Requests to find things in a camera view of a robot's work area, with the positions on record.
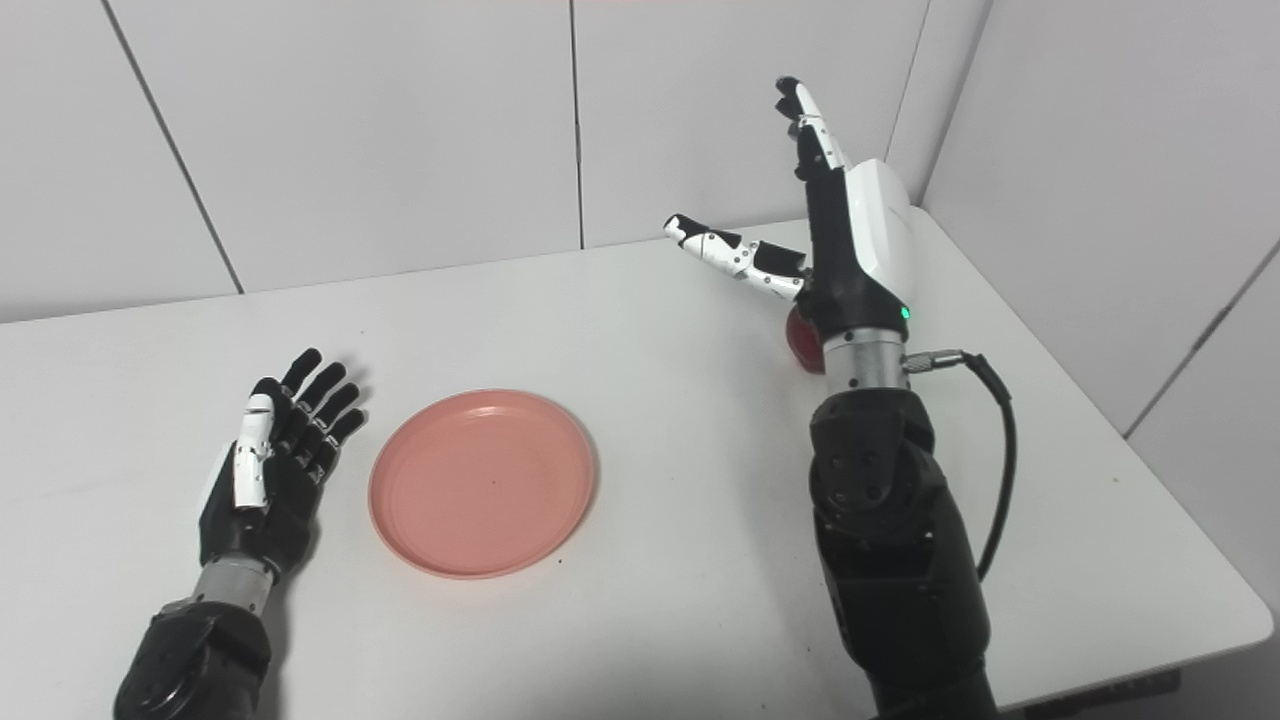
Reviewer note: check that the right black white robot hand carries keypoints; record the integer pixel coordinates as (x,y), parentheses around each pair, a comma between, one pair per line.
(850,270)

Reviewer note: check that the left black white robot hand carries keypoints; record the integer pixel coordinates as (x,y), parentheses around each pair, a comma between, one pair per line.
(275,510)

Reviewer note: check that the red apple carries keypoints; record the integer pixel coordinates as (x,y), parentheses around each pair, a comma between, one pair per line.
(802,345)

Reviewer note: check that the pink round plate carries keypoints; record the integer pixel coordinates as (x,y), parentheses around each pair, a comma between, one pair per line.
(483,485)

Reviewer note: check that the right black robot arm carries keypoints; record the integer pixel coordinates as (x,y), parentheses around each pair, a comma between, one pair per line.
(890,540)

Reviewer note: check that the black table frame bar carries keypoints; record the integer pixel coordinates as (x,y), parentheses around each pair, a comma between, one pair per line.
(1110,690)

